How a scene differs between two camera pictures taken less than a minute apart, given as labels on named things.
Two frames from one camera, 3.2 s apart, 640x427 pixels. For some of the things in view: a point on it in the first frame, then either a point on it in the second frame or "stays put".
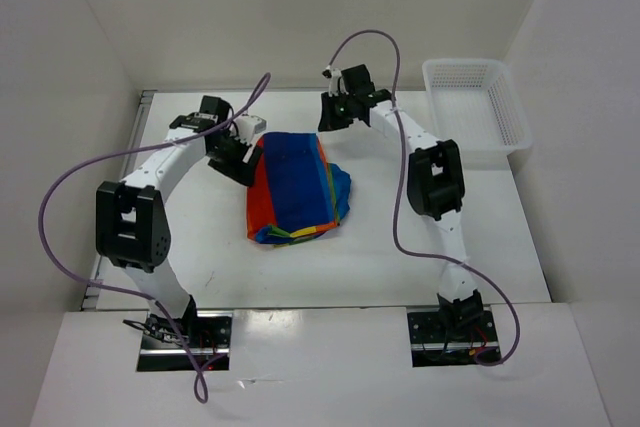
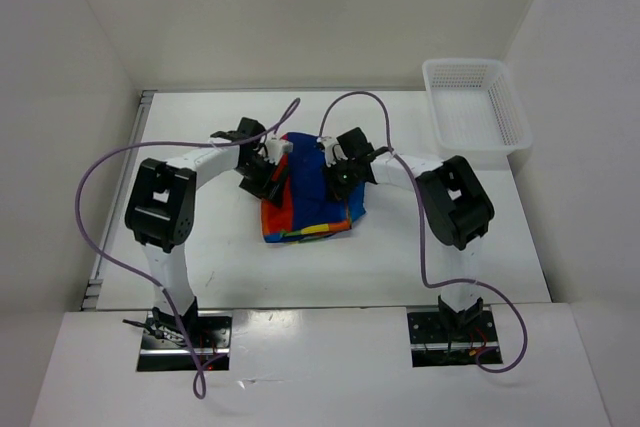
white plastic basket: (476, 106) stays put
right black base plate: (450, 339) stays put
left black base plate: (209, 333) stays put
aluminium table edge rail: (138, 123) stays put
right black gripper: (328, 120) -> (337, 190)
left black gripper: (239, 170) -> (258, 188)
